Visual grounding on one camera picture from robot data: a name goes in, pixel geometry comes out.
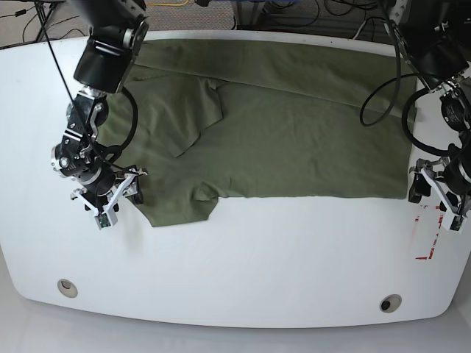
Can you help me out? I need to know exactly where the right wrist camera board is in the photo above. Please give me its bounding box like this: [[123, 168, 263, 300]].
[[94, 210, 118, 230]]

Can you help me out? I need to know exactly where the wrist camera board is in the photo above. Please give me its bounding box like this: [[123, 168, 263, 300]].
[[442, 213, 467, 233], [94, 210, 118, 230]]

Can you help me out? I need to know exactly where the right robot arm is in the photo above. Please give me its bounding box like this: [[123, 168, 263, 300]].
[[52, 1, 149, 228]]

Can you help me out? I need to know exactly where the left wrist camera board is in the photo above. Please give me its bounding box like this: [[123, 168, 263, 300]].
[[442, 213, 467, 233]]

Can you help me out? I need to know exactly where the green t-shirt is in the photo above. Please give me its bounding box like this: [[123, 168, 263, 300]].
[[118, 39, 416, 227]]

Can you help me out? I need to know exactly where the red tape rectangle marking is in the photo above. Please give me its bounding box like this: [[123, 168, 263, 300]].
[[410, 205, 445, 261]]

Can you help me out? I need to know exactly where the black tripod stand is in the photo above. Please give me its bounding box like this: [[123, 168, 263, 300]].
[[34, 1, 63, 43]]

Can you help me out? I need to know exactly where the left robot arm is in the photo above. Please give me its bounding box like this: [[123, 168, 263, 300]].
[[377, 1, 470, 232]]

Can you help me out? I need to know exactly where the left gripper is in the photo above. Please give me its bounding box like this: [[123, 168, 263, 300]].
[[408, 157, 470, 218]]

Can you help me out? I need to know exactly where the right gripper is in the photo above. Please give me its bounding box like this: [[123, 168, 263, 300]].
[[71, 165, 148, 215]]

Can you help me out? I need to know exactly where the right table cable grommet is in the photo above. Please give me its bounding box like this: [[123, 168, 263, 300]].
[[379, 294, 402, 313]]

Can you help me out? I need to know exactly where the left table cable grommet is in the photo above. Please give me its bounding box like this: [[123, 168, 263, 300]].
[[57, 279, 78, 299]]

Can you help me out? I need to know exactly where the table cable grommet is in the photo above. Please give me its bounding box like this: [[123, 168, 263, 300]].
[[57, 279, 78, 299], [379, 294, 402, 313]]

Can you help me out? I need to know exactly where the yellow cable on floor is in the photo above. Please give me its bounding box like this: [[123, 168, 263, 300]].
[[146, 1, 191, 9]]

